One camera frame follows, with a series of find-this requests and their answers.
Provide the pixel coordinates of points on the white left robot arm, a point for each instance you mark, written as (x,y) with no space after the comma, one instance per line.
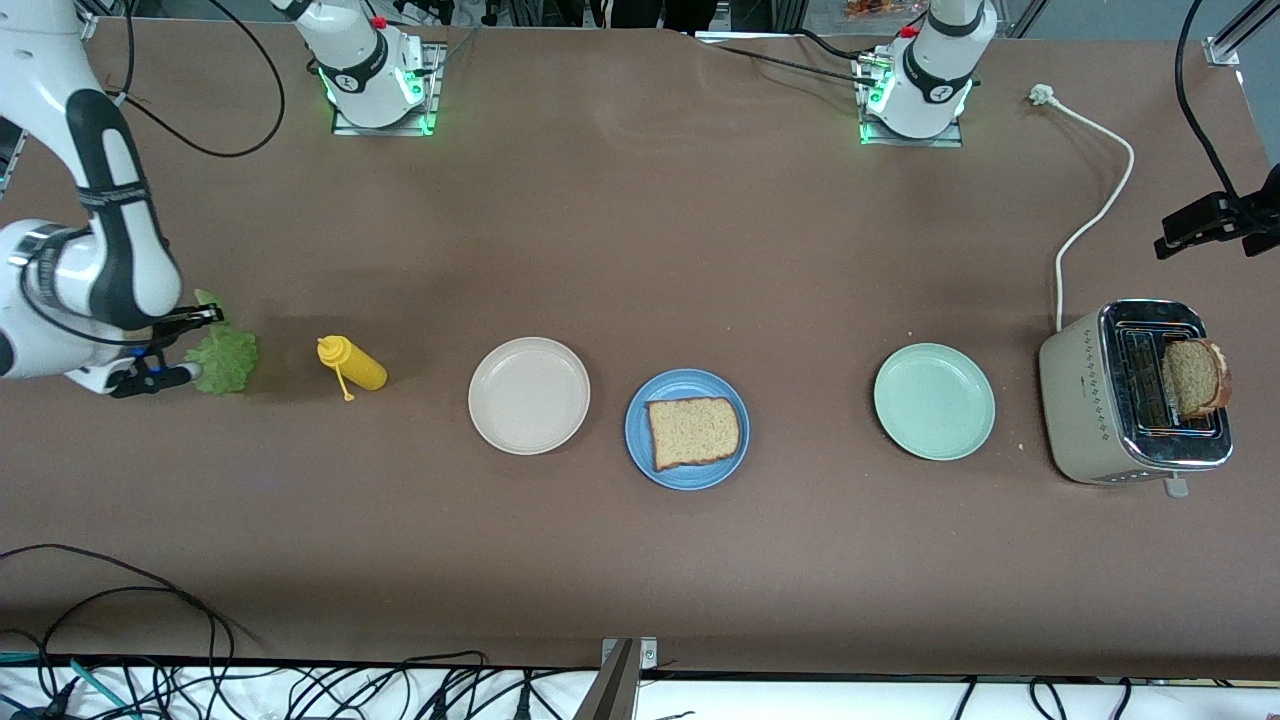
(930,70)

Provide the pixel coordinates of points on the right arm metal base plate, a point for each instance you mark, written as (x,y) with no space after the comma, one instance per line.
(385,130)

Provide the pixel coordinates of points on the aluminium frame profile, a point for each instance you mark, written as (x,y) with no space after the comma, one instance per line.
(1225,45)

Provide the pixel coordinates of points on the pale green round plate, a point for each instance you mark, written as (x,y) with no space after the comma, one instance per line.
(934,402)

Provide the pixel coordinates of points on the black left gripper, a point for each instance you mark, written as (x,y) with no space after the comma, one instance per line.
(1246,211)

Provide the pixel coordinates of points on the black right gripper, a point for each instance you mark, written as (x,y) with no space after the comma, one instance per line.
(170,323)

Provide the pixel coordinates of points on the yellow squeeze sauce bottle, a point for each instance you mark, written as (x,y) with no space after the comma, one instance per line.
(360,368)

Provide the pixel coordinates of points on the metal table edge bracket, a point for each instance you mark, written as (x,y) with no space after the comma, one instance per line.
(620,690)

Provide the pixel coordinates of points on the beige chrome toaster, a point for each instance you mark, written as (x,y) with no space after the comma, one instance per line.
(1075,400)

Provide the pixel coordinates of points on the green lettuce leaf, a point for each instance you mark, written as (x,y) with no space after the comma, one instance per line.
(228,360)

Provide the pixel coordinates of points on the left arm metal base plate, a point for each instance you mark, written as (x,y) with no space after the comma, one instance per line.
(910,143)

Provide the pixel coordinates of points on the beige round plate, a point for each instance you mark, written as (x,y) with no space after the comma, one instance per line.
(530,396)

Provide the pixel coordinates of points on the blue round plate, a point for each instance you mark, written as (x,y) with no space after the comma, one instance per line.
(635,430)

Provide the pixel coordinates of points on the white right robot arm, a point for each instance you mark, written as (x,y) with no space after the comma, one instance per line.
(40,330)

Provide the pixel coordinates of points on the brown bread slice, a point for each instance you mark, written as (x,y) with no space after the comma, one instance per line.
(1190,380)
(695,433)

